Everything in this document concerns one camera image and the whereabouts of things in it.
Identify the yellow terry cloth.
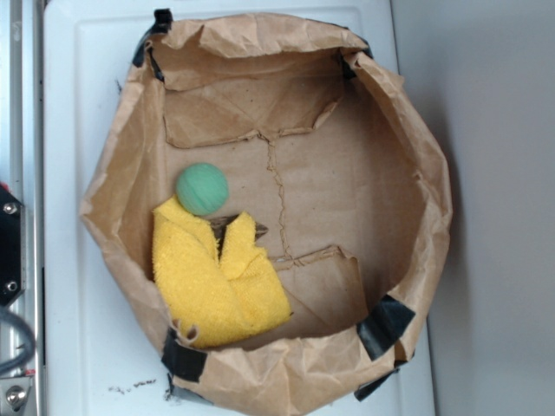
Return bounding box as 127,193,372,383
153,198,292,348

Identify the white plastic tray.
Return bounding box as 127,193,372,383
41,0,438,416

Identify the brown paper bag bin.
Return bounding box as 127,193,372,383
81,10,453,415

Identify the green felt ball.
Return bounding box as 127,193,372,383
175,163,229,216

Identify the black metal mounting plate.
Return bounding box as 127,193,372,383
0,182,25,307

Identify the grey cable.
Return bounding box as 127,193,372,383
0,305,36,374

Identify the silver aluminium rail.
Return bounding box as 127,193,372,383
1,1,47,415

